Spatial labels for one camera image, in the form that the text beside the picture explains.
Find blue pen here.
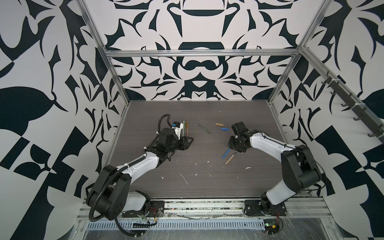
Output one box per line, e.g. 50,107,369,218
222,148,231,159

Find tan pen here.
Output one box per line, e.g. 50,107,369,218
225,152,237,165

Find brown pen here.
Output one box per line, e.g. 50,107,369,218
186,121,189,137

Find light green pen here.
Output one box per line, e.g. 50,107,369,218
182,121,187,137

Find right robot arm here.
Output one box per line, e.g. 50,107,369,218
228,122,322,216

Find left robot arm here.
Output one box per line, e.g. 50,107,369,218
86,128,194,222

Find dark green pen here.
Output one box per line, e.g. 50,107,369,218
197,123,212,134

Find green circuit board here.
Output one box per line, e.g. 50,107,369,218
264,220,284,236

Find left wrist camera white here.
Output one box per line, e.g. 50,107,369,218
172,122,184,139

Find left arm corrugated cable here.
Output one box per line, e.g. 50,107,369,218
88,113,173,238

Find white cable duct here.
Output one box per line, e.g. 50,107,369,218
85,218,266,231

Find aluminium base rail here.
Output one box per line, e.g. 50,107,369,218
76,197,332,220

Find wall hook rack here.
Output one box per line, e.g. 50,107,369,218
322,71,384,144

